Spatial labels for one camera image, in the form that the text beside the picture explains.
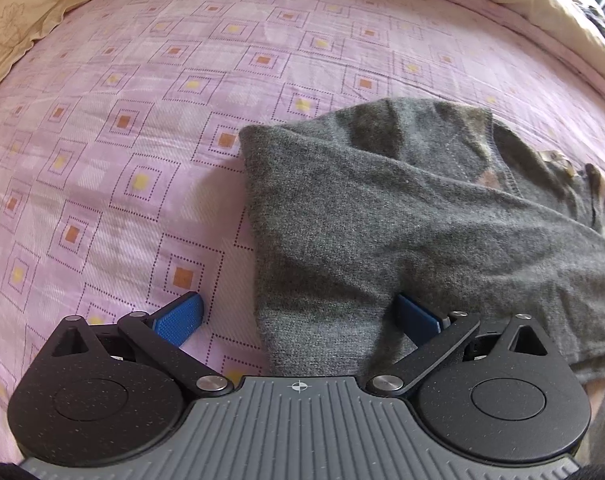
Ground grey knit garment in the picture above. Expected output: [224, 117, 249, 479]
[240, 99, 605, 382]

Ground pink patterned bed sheet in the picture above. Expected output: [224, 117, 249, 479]
[0, 0, 605, 462]

